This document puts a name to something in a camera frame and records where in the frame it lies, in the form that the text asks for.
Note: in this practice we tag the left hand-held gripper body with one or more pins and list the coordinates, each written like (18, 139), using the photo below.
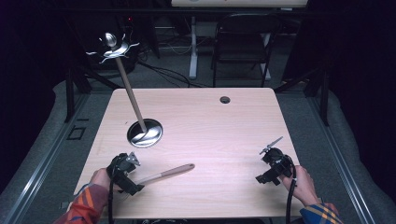
(120, 166)

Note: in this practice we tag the white desk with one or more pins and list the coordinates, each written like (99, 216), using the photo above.
(193, 46)

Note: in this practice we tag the black metal stand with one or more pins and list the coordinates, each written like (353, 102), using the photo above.
(323, 93)
(70, 93)

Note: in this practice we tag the person's right hand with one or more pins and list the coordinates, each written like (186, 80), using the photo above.
(303, 186)

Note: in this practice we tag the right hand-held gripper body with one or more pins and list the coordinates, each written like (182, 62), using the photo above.
(277, 161)

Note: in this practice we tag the metal floor rail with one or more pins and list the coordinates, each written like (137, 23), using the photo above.
(342, 161)
(40, 168)

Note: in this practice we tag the black folding chair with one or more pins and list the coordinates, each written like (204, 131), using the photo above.
(246, 46)

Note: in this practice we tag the utensil stand with metal hooks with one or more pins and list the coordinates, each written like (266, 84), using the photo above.
(130, 93)

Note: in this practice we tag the person's left hand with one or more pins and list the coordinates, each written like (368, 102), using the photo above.
(101, 179)

